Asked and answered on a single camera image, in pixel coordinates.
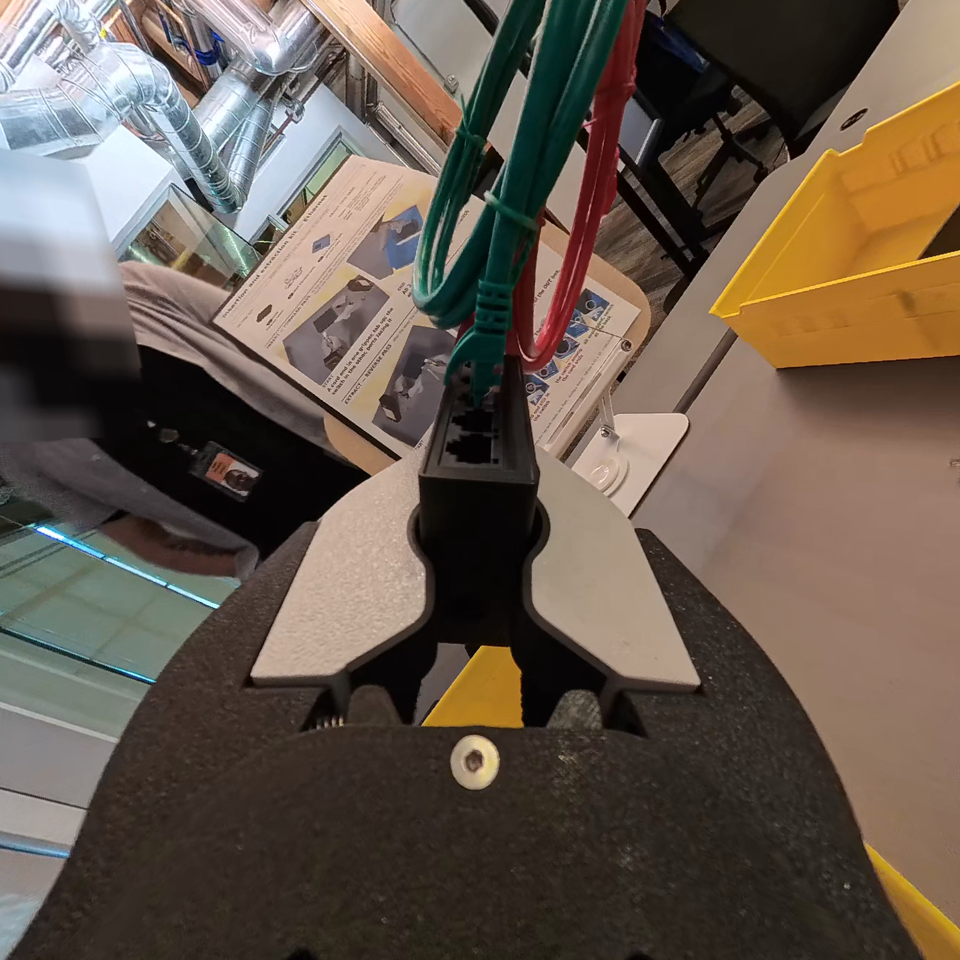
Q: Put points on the white poster stand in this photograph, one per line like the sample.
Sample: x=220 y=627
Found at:
x=645 y=442

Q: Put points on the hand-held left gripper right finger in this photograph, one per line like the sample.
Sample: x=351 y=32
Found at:
x=607 y=592

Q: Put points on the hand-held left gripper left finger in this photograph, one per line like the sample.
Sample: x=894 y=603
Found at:
x=352 y=592

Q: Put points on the black ethernet switch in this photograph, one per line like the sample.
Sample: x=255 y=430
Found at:
x=480 y=525

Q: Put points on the instruction poster board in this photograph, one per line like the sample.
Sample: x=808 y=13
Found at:
x=337 y=315

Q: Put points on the yellow plastic bin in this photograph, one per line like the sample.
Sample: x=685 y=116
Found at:
x=840 y=300
x=480 y=690

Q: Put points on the black office chair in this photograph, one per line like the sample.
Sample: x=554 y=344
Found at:
x=787 y=52

